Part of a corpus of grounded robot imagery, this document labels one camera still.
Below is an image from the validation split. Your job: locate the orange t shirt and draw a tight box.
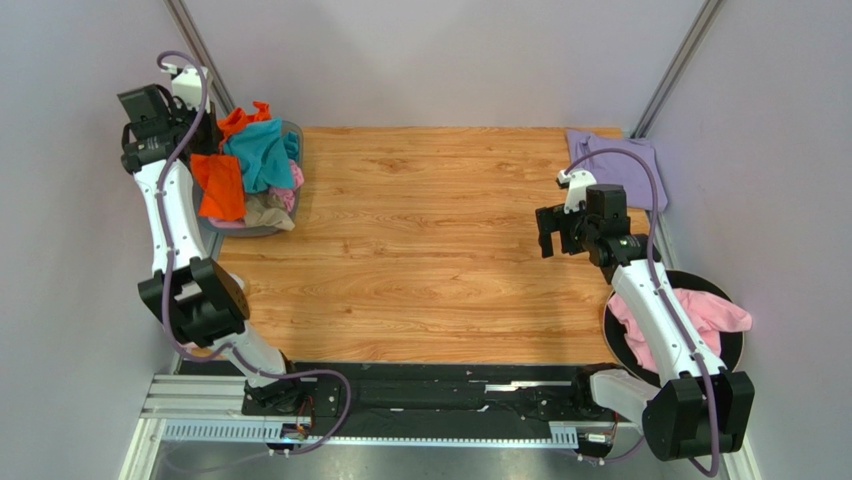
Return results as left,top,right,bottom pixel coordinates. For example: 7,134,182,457
190,101,272,222

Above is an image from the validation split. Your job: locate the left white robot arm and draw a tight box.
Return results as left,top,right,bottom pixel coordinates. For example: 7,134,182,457
118,84,306,414

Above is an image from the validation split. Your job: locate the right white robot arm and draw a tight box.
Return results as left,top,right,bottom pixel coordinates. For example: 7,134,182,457
535,184,755,461

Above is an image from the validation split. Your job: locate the teal t shirt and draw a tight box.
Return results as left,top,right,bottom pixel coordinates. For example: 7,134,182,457
224,117,294,194

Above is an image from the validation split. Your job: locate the folded lavender t shirt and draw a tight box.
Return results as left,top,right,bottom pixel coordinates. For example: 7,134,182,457
566,129,668,212

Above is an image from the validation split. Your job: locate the beige t shirt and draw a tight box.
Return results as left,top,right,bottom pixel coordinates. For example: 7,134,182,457
243,194,295,231

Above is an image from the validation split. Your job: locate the pink garment in basket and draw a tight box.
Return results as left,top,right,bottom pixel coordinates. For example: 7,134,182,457
268,160,305,213

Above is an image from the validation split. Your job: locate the pink t shirt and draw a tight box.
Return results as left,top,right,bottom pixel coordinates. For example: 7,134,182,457
607,288,753,374

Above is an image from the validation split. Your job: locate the round black tray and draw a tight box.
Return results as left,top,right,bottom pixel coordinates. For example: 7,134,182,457
603,270,747,388

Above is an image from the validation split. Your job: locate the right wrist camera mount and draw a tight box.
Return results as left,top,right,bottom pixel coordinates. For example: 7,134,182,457
556,168,598,214

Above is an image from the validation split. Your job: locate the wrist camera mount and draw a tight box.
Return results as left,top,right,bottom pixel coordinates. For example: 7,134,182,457
160,63,211,113
556,168,598,214

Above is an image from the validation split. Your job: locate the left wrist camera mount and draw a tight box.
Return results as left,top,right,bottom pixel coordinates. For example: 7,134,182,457
160,63,211,113

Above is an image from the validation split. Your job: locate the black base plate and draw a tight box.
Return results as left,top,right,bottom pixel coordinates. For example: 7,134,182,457
179,360,637,441

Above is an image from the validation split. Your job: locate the aluminium frame rail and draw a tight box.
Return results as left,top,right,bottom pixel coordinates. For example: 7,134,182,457
119,373,760,480

